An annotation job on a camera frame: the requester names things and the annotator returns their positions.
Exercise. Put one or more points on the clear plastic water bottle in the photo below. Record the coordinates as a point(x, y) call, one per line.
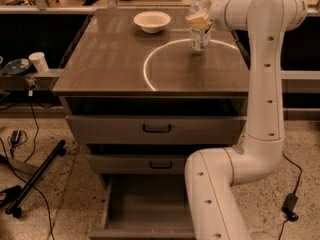
point(200, 39)

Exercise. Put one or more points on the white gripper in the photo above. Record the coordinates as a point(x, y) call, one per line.
point(217, 13)

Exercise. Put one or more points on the grey drawer cabinet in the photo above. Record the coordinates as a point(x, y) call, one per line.
point(117, 69)

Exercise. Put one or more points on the drawer with black handle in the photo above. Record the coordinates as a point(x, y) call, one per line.
point(137, 164)
point(162, 130)

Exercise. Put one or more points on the dark blue bowl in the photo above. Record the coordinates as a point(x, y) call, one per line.
point(17, 67)

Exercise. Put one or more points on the middle drawer with black handle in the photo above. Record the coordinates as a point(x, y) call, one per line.
point(137, 164)

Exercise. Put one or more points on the top drawer with black handle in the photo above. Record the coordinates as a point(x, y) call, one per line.
point(162, 130)

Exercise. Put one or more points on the black power adapter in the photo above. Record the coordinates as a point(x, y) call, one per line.
point(15, 137)
point(288, 207)

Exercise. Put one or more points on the open bottom drawer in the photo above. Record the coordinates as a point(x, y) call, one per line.
point(144, 207)

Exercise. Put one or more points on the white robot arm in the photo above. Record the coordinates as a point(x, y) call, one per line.
point(210, 173)

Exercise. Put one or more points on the black power adapter right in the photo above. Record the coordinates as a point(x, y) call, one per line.
point(288, 207)

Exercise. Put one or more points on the white paper cup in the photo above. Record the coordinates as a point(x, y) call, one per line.
point(39, 61)

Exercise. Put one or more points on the black power adapter left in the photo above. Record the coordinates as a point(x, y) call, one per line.
point(15, 137)

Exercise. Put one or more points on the white paper bowl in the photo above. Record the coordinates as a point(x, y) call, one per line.
point(152, 22)

